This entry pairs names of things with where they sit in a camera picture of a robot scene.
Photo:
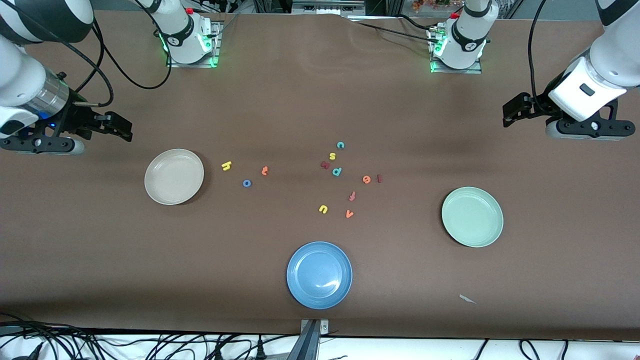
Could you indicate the brown paper table cover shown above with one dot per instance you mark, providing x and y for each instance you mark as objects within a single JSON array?
[{"x": 150, "y": 280}]

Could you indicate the silver metal bracket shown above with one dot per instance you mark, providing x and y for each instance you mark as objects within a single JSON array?
[{"x": 325, "y": 327}]

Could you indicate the yellow letter h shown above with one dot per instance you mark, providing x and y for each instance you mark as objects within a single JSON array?
[{"x": 226, "y": 165}]

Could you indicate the white paper scrap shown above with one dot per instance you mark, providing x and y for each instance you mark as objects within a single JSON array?
[{"x": 466, "y": 298}]

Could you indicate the pale green plate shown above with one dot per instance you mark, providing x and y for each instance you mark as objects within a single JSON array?
[{"x": 472, "y": 217}]

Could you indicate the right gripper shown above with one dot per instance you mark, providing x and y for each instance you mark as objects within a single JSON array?
[{"x": 76, "y": 118}]

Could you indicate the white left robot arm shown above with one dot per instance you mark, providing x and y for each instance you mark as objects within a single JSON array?
[{"x": 615, "y": 55}]

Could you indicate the yellow letter u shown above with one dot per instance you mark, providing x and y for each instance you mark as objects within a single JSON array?
[{"x": 323, "y": 209}]

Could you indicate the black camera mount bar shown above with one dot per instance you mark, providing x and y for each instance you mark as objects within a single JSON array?
[{"x": 306, "y": 345}]

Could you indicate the aluminium frame structure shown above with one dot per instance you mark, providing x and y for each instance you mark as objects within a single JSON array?
[{"x": 325, "y": 7}]

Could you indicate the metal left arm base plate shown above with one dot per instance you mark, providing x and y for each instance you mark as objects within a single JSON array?
[{"x": 455, "y": 71}]

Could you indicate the orange flower decoration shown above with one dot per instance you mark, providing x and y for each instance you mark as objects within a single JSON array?
[{"x": 430, "y": 4}]

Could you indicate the blue plate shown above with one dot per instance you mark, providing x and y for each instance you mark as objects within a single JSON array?
[{"x": 319, "y": 275}]

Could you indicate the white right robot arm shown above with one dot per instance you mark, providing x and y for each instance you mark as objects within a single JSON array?
[{"x": 20, "y": 75}]

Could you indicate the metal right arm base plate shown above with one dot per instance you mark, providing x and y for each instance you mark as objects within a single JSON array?
[{"x": 218, "y": 37}]

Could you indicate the black power plug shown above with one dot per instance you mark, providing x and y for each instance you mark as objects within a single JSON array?
[{"x": 260, "y": 350}]

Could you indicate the beige brown plate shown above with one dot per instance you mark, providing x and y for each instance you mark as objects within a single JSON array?
[{"x": 174, "y": 176}]

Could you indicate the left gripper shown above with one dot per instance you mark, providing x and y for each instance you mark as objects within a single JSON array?
[{"x": 540, "y": 106}]

